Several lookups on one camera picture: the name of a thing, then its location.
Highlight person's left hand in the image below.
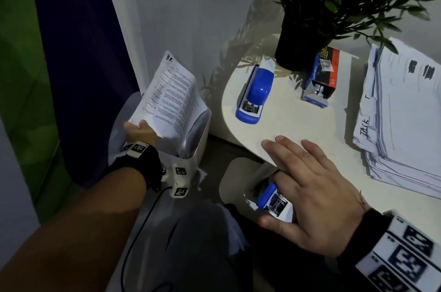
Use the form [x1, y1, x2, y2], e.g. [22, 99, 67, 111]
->
[123, 120, 159, 148]

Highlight person's right hand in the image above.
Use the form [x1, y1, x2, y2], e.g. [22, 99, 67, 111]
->
[257, 135, 371, 258]

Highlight printed paper bundle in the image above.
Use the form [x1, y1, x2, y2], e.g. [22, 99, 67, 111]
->
[128, 51, 209, 141]

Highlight blue white stapler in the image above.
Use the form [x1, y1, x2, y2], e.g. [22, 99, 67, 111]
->
[256, 182, 294, 223]
[235, 56, 276, 125]

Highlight stack of printed papers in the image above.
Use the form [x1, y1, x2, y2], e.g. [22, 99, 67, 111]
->
[353, 37, 441, 199]

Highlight blue staples box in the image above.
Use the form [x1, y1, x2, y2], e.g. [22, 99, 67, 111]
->
[301, 45, 341, 108]

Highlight person's left forearm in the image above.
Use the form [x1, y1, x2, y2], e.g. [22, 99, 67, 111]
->
[0, 167, 147, 292]

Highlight person's grey trousers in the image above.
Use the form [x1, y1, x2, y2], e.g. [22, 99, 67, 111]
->
[137, 198, 253, 292]

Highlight grey round stool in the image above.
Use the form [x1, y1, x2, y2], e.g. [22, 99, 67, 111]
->
[107, 92, 144, 166]

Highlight green leaf print mat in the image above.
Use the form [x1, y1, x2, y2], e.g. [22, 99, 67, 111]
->
[0, 0, 74, 224]

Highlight black left wrist strap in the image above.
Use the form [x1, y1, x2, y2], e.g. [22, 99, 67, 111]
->
[110, 141, 164, 193]

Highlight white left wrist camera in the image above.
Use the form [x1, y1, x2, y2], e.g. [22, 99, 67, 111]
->
[168, 163, 191, 199]

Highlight black left camera cable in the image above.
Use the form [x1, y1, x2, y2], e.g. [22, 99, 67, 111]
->
[120, 186, 173, 292]

